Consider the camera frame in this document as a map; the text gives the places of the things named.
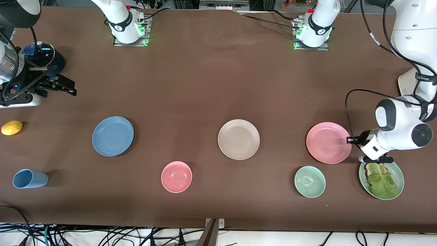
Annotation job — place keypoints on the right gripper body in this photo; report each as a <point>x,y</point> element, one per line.
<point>35,86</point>

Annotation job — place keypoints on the pink plate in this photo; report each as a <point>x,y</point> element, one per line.
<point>326,143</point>

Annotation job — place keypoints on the blue plate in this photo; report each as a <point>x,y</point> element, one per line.
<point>113,136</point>

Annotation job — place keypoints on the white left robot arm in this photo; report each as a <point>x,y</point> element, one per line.
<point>409,34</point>

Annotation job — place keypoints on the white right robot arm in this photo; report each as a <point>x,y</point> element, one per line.
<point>123,24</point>

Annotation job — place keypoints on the dark blue saucepan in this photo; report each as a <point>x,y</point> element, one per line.
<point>58,59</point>

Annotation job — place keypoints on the toasted bread slice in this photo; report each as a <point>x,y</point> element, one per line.
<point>368,168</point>

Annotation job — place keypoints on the green plate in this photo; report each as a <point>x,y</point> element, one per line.
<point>398,174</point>

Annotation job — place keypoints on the glass lid with blue knob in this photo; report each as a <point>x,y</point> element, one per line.
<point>44,51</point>

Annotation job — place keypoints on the green lettuce leaf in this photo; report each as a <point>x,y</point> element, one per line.
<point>382,182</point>

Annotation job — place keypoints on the yellow lemon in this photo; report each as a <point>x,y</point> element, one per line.
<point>12,128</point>

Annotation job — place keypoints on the green bowl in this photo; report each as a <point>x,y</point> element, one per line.
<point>310,181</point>

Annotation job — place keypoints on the white appliance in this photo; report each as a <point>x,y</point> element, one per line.
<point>406,85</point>

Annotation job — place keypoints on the blue cup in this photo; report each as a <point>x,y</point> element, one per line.
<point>30,178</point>

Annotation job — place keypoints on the beige plate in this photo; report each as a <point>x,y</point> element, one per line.
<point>238,139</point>

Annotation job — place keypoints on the brown table cover cloth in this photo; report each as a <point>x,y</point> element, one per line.
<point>205,85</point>

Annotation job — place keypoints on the pink bowl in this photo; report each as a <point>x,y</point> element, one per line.
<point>176,177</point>

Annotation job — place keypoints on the reddish brown plant decoration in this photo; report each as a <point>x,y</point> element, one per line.
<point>290,3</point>

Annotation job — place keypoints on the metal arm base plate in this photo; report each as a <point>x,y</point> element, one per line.
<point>119,43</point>
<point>324,48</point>

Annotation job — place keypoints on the small metal bracket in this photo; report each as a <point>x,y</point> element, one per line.
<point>222,223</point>

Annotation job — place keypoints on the dark metal post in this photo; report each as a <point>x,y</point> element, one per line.
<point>210,237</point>

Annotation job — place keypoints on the grey metal frame bar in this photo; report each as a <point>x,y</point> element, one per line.
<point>225,5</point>

